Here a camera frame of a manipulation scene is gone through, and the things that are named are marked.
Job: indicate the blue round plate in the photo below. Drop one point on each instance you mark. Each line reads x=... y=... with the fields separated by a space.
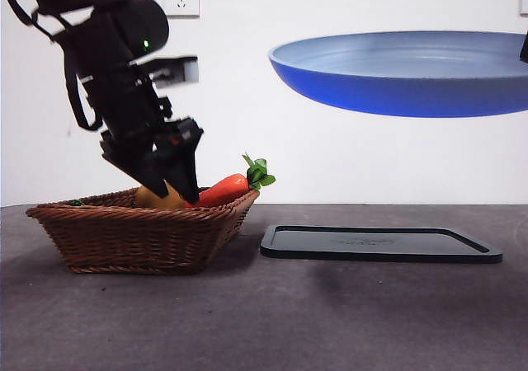
x=396 y=86

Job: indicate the black rectangular tray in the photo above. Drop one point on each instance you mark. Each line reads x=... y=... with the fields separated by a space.
x=371 y=243

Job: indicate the brown wicker basket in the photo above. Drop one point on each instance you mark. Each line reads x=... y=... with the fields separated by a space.
x=136 y=239

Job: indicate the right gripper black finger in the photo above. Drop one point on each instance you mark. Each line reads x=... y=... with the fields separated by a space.
x=525 y=49

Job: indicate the orange carrot with green leaves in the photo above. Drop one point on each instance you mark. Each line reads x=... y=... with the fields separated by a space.
x=227 y=187

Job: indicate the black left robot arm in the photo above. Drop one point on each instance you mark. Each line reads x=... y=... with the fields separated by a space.
x=107 y=37

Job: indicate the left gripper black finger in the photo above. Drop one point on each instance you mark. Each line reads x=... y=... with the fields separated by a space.
x=181 y=156
x=132 y=161

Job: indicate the yellow-brown potato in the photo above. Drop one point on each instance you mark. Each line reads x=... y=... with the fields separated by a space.
x=171 y=200

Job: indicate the green pepper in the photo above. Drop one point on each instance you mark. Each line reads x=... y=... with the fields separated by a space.
x=75 y=202

